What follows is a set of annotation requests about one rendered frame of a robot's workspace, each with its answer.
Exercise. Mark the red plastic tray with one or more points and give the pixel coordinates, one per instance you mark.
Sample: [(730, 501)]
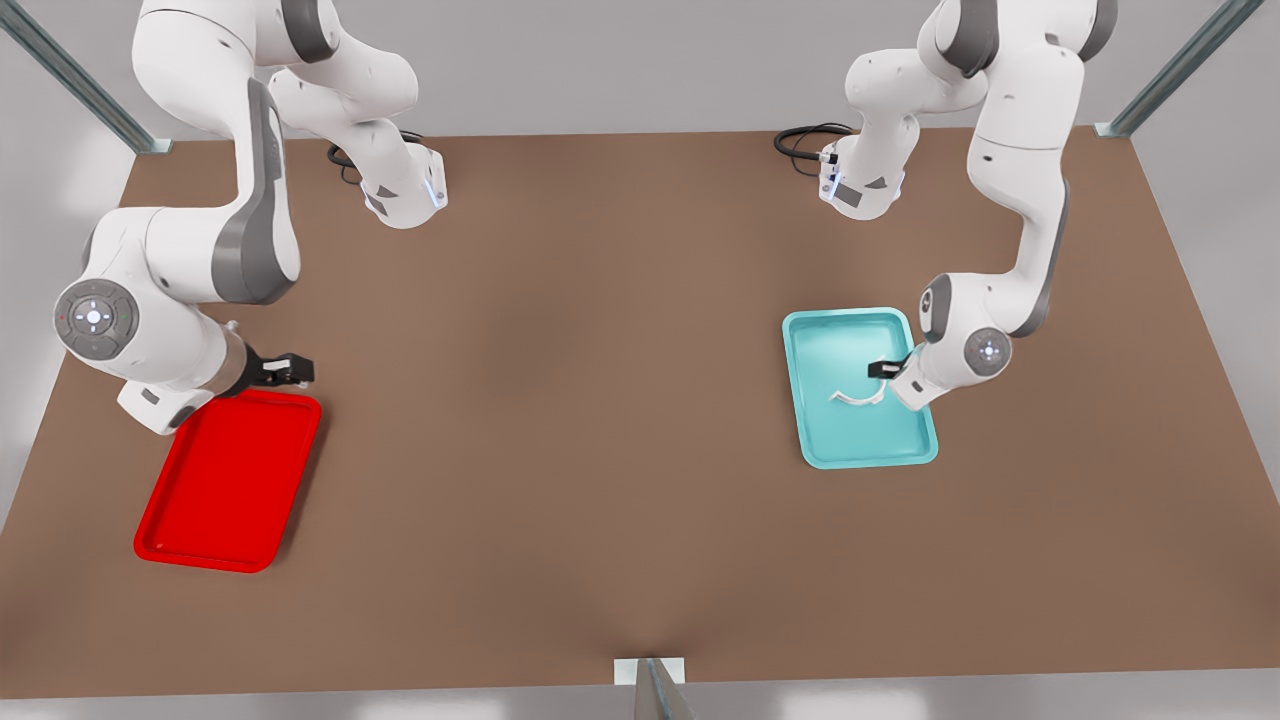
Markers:
[(228, 482)]

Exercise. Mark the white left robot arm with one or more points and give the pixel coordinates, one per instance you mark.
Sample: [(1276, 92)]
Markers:
[(1020, 150)]

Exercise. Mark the white drainage pipe clamp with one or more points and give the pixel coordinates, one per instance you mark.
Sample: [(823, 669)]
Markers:
[(856, 400)]

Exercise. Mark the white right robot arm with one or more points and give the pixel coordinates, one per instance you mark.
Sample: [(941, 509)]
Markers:
[(180, 270)]

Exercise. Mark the silver frame post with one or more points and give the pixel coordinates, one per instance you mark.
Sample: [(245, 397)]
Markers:
[(70, 72), (1180, 65), (655, 690)]

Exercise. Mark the teal plastic tray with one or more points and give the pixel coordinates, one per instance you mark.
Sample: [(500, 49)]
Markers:
[(850, 430)]

